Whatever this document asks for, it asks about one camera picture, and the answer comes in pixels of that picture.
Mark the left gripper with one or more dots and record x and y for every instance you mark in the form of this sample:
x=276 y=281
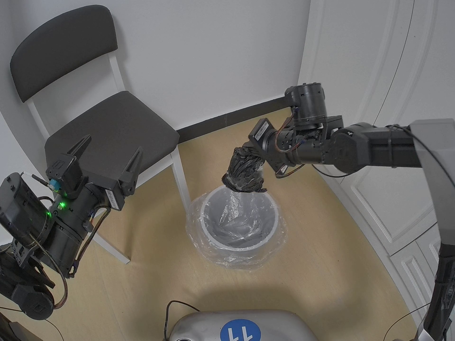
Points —
x=96 y=197

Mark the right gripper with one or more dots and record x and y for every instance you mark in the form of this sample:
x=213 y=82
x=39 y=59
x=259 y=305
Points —
x=263 y=133

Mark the black plastic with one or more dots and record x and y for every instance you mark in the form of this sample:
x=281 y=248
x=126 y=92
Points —
x=241 y=169

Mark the clear plastic bag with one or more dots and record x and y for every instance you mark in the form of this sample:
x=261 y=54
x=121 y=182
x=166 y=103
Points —
x=277 y=233

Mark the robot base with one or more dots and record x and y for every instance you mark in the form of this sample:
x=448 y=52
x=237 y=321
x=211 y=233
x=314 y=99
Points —
x=277 y=325

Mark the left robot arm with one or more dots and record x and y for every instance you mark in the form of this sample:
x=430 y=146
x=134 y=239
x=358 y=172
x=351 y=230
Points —
x=21 y=204

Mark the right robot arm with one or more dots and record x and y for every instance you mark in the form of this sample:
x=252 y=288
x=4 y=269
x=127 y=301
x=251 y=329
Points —
x=373 y=144

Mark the white trash bin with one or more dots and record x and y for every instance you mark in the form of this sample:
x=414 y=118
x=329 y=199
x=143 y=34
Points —
x=213 y=233

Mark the grey white chair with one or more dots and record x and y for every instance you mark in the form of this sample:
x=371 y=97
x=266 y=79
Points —
x=106 y=126

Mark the white wardrobe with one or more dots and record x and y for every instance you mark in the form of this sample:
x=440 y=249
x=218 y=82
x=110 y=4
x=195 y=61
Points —
x=373 y=48

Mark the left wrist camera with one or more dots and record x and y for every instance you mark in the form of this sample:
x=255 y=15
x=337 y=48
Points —
x=62 y=165

